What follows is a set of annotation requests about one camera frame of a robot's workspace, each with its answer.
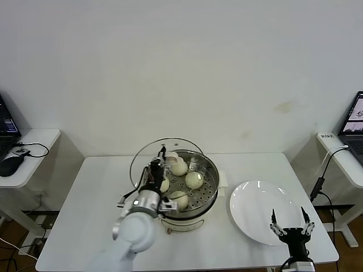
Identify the white side desk with mouse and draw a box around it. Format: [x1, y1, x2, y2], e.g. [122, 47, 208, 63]
[0, 129, 86, 236]

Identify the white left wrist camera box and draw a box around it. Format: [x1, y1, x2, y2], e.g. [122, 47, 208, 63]
[158, 198, 179, 213]

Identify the white floor cable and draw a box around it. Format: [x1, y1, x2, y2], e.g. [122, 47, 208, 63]
[0, 237, 38, 260]

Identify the round glass pot lid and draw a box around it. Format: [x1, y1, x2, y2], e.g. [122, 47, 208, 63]
[129, 138, 205, 199]

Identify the thin black desk cable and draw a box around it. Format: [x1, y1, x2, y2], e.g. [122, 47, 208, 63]
[12, 141, 49, 158]

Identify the grey laptop with bright screen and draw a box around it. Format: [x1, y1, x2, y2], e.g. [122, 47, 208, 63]
[337, 90, 363, 165]

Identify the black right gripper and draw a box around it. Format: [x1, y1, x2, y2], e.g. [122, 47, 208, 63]
[268, 206, 316, 259]

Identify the round white plate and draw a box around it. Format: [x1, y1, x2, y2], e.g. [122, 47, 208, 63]
[229, 180, 302, 246]

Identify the black computer mouse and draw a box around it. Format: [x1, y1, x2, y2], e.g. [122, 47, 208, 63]
[0, 155, 25, 177]

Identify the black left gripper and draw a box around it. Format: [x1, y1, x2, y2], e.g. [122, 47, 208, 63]
[141, 144, 171, 194]

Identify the small box with QR code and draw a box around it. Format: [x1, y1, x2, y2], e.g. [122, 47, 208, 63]
[11, 147, 31, 157]

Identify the cream electric pot base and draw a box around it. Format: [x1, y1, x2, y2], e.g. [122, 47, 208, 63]
[154, 189, 219, 236]

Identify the white flat cable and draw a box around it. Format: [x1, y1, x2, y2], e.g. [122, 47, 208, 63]
[315, 144, 350, 178]

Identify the perforated steel steamer basket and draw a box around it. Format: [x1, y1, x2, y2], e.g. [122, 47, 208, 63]
[143, 149, 229, 216]

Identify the black laptop with dark screen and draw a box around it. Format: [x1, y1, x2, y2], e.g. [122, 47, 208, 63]
[0, 93, 23, 161]

